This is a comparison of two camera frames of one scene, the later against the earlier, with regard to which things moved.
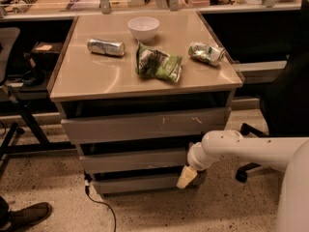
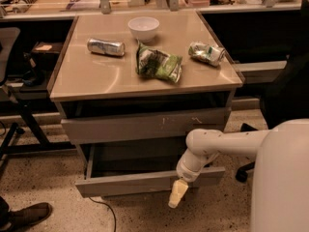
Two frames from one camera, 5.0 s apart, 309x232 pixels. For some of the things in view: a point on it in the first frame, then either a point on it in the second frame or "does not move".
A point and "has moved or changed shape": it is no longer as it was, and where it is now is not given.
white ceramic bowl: (144, 28) does not move
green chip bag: (155, 64) does not move
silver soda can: (105, 47) does not move
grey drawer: (128, 160) has moved or changed shape
